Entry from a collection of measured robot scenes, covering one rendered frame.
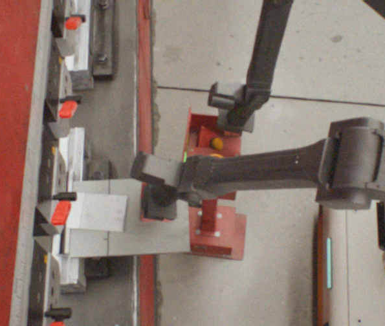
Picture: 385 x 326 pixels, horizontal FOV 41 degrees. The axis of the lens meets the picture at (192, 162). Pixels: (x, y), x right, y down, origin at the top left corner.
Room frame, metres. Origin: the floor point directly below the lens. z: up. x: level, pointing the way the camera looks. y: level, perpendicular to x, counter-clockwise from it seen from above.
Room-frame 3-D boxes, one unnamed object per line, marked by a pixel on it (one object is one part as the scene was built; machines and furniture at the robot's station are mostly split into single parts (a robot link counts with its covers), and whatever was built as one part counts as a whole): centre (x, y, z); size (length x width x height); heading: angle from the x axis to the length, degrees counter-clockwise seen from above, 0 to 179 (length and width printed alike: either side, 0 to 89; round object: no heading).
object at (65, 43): (0.77, 0.30, 1.26); 0.15 x 0.09 x 0.17; 2
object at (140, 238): (0.39, 0.14, 1.00); 0.26 x 0.18 x 0.01; 92
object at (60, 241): (0.41, 0.29, 0.99); 0.20 x 0.03 x 0.03; 2
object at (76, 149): (0.45, 0.29, 0.92); 0.39 x 0.06 x 0.10; 2
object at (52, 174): (0.37, 0.29, 1.26); 0.15 x 0.09 x 0.17; 2
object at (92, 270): (0.43, 0.23, 0.89); 0.30 x 0.05 x 0.03; 2
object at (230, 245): (0.66, -0.09, 0.06); 0.25 x 0.20 x 0.12; 82
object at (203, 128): (0.66, -0.06, 0.75); 0.20 x 0.16 x 0.18; 172
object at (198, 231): (0.66, -0.06, 0.13); 0.10 x 0.10 x 0.01; 82
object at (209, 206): (0.66, -0.06, 0.39); 0.05 x 0.05 x 0.54; 82
